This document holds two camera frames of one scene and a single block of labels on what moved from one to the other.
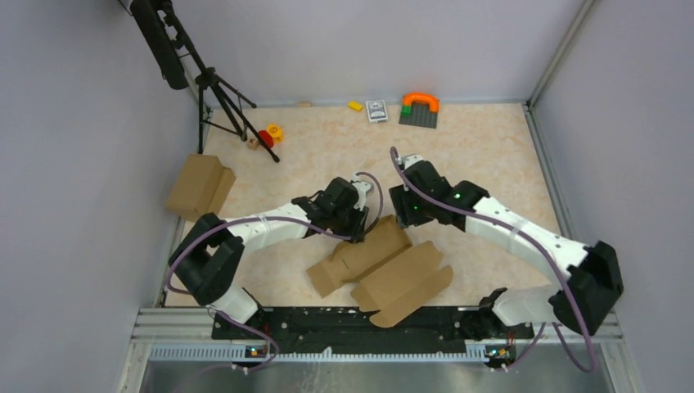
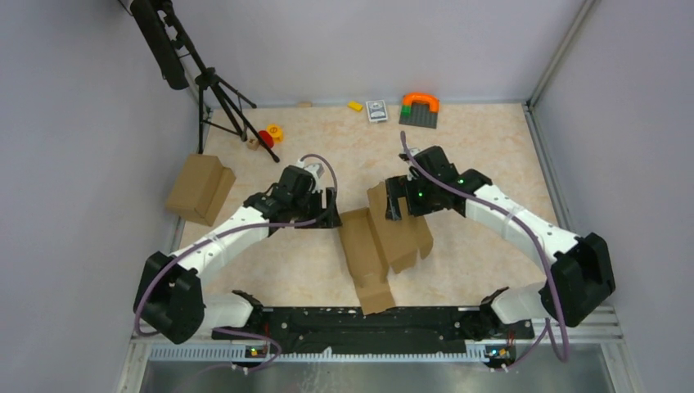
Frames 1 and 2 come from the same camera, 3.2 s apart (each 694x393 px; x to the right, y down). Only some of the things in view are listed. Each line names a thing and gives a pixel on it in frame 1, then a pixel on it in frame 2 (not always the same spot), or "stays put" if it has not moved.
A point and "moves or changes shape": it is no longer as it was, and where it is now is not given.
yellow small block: (355, 106) stays put
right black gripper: (405, 217) → (400, 187)
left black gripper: (357, 230) → (331, 219)
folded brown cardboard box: (201, 188) stays put
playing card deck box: (376, 110) stays put
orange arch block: (411, 97) stays put
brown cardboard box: (393, 274) moves or changes shape
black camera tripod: (160, 22) stays put
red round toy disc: (266, 137) stays put
